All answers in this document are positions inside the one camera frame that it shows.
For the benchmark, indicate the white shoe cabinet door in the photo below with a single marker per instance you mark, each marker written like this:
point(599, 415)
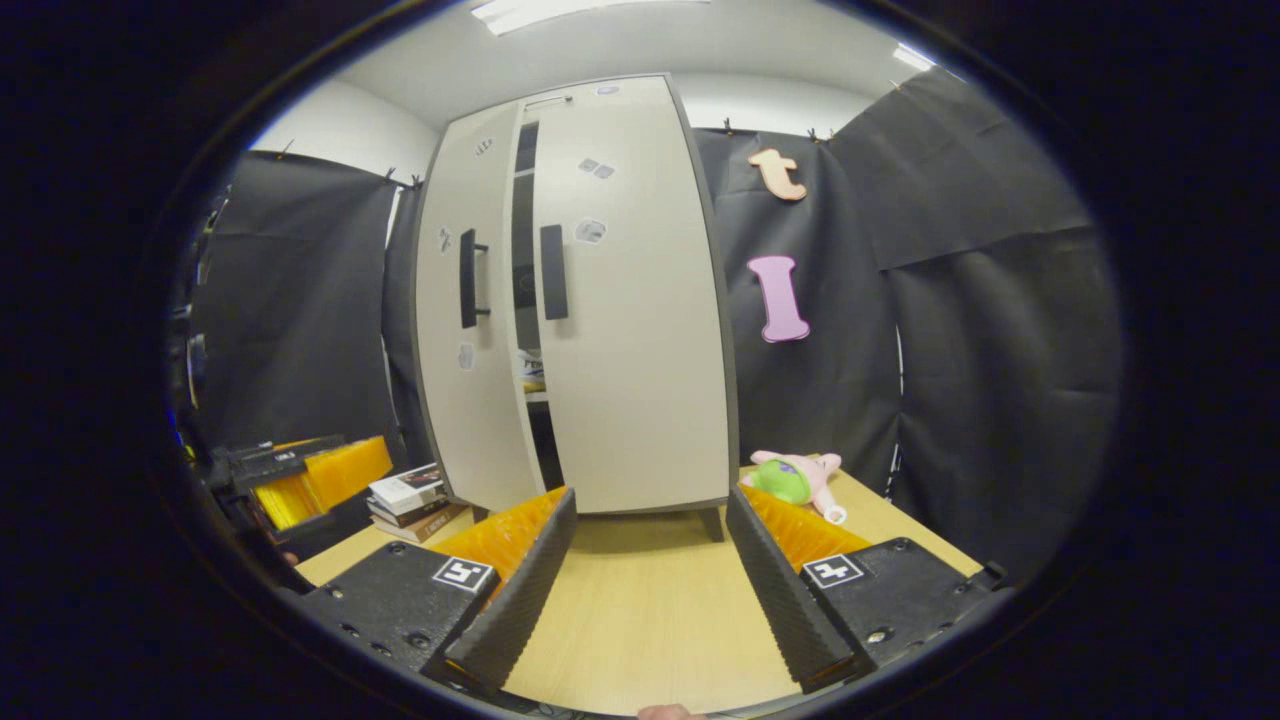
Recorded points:
point(480, 420)
point(640, 350)

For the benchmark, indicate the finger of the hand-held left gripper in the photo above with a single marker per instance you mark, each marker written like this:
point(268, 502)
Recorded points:
point(280, 460)
point(285, 505)

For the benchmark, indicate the black backdrop cloth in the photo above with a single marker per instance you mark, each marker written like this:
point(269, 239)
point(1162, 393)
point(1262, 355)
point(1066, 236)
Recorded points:
point(1000, 400)

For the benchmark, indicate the large ceiling light panel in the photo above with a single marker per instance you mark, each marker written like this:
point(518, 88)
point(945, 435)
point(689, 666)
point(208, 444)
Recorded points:
point(560, 12)

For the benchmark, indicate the white shoe cabinet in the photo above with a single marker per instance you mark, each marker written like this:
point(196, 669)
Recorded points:
point(524, 250)

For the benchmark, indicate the black book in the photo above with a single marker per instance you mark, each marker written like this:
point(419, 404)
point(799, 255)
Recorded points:
point(420, 515)

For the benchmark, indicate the brown book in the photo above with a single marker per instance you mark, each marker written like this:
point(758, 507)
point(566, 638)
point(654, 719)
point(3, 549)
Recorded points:
point(430, 530)

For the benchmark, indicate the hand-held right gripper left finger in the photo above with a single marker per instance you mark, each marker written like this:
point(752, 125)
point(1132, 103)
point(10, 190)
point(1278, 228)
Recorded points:
point(520, 600)

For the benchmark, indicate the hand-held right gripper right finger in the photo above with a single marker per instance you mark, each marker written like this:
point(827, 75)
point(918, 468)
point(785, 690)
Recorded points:
point(785, 600)

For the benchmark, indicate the white canvas shoe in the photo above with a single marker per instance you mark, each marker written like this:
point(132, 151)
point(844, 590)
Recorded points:
point(532, 372)

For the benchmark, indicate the green and pink plush toy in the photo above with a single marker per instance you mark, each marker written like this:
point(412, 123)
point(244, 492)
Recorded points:
point(785, 480)

